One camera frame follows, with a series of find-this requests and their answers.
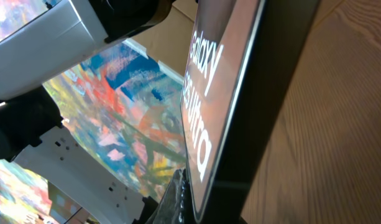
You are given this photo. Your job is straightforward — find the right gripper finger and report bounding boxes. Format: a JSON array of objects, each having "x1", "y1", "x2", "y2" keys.
[{"x1": 146, "y1": 169, "x2": 186, "y2": 224}]

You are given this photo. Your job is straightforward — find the Galaxy S25 Ultra smartphone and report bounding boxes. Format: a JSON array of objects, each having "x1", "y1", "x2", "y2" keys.
[{"x1": 180, "y1": 0, "x2": 319, "y2": 223}]

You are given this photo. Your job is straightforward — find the colourful abstract painting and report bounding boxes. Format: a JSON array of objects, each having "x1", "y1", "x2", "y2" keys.
[{"x1": 0, "y1": 1, "x2": 184, "y2": 223}]

